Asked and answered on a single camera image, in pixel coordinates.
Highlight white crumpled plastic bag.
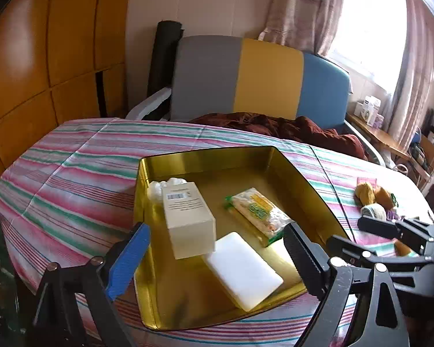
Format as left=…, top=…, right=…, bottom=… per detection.
left=146, top=177, right=187, bottom=203

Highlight white tape roll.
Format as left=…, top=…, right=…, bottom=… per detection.
left=361, top=204, right=387, bottom=221

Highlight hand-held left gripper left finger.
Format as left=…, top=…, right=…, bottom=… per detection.
left=22, top=222, right=151, bottom=347

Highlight black rolled mat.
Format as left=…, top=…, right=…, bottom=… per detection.
left=146, top=21, right=183, bottom=111

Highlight white carton box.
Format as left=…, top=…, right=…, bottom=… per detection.
left=362, top=96, right=382, bottom=123

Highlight white rectangular block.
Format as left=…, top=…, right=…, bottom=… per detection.
left=205, top=231, right=284, bottom=312

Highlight dark red blanket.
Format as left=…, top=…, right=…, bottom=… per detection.
left=190, top=112, right=367, bottom=160

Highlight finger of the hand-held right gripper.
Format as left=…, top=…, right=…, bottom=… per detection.
left=326, top=234, right=434, bottom=280
left=358, top=216, right=434, bottom=251

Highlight cardboard box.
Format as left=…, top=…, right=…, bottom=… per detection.
left=418, top=134, right=434, bottom=167

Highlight gold tin box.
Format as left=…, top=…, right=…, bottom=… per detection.
left=133, top=146, right=351, bottom=332

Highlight wooden wardrobe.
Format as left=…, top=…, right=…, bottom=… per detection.
left=0, top=0, right=133, bottom=196

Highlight yellow sponge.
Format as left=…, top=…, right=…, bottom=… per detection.
left=394, top=240, right=413, bottom=257
left=374, top=186, right=395, bottom=210
left=354, top=182, right=376, bottom=205

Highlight window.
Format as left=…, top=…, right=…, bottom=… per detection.
left=325, top=0, right=409, bottom=95

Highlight beige carton box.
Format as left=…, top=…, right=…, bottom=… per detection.
left=161, top=182, right=217, bottom=260

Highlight striped tablecloth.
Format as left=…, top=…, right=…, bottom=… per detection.
left=0, top=117, right=434, bottom=347

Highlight pink patterned curtain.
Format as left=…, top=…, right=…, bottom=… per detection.
left=387, top=0, right=434, bottom=152
left=257, top=0, right=348, bottom=56

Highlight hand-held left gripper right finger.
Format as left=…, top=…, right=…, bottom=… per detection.
left=282, top=222, right=411, bottom=347

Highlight wooden side table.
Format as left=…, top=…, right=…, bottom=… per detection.
left=347, top=113, right=434, bottom=196

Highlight grey yellow blue sofa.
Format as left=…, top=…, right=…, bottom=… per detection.
left=125, top=35, right=387, bottom=167

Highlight green yellow snack packet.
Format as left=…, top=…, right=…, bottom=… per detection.
left=224, top=187, right=293, bottom=248

